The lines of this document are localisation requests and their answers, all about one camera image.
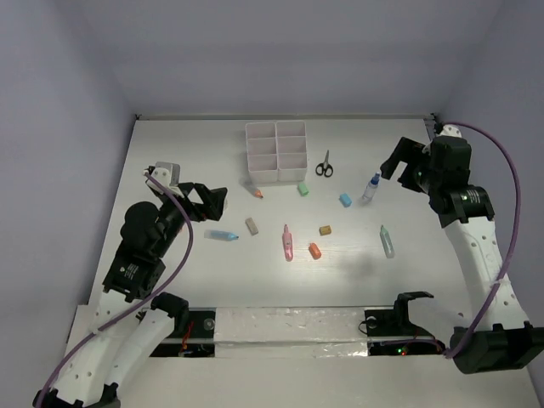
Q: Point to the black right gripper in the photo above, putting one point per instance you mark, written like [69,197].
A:
[402,152]

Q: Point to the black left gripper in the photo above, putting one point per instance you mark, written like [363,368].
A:
[213,206]

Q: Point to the blue capped glue bottle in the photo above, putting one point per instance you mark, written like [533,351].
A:
[371,188]

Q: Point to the grey eraser block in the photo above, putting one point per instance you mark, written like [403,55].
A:
[252,227]

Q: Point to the black handled scissors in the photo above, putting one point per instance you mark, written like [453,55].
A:
[325,169]

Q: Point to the pink highlighter pen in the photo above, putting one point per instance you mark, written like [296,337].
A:
[287,243]

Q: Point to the brown eraser block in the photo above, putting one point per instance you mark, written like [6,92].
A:
[325,230]

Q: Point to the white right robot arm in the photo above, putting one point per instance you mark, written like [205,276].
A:
[500,337]

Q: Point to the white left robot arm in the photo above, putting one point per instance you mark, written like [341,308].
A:
[135,313]

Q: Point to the blue highlighter pen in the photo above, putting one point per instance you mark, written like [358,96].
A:
[220,235]

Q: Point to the orange tip clear highlighter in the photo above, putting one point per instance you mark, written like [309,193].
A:
[252,189]

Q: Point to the blue highlighter cap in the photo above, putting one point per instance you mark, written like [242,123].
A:
[345,200]

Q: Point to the white left organizer box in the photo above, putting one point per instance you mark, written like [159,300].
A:
[261,150]

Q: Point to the green highlighter pen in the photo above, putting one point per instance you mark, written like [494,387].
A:
[386,242]

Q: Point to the green highlighter cap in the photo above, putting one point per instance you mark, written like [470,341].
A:
[302,189]

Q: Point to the orange highlighter cap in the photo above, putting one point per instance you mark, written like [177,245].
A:
[314,251]

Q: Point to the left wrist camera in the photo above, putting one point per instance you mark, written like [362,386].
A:
[166,173]

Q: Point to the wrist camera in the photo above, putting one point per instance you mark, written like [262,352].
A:
[166,173]
[448,130]

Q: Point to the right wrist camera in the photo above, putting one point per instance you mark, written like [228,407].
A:
[448,130]

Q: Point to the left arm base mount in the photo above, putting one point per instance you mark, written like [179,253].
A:
[195,340]

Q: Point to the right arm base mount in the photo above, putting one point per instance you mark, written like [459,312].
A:
[390,331]

